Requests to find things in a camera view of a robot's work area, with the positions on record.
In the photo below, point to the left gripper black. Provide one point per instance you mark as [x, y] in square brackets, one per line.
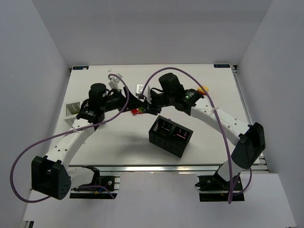
[129, 102]

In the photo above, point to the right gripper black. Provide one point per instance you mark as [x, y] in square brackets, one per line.
[153, 103]

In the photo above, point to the long red lego brick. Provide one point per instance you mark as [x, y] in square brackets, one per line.
[134, 111]

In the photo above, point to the yellow red lego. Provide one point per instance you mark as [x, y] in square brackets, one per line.
[203, 90]

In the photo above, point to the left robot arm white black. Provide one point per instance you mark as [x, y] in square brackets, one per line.
[50, 174]

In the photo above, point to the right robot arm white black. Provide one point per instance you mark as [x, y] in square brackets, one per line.
[248, 139]

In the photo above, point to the black two-compartment container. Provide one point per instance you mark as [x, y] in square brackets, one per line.
[170, 136]

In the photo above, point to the white two-compartment container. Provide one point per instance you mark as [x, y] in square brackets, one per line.
[71, 110]

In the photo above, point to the left blue table label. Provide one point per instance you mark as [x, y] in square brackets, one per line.
[80, 67]

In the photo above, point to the blue table label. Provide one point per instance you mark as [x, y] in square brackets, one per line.
[80, 67]
[221, 65]

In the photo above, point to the right blue table label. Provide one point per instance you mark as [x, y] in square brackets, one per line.
[221, 65]

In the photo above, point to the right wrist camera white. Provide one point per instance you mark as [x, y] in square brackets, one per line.
[143, 94]

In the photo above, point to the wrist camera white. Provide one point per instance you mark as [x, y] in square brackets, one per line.
[114, 81]
[143, 94]

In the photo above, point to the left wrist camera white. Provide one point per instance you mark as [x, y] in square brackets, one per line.
[114, 81]

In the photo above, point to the aluminium front rail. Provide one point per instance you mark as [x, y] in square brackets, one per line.
[190, 168]

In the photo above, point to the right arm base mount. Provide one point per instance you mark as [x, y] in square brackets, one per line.
[212, 190]

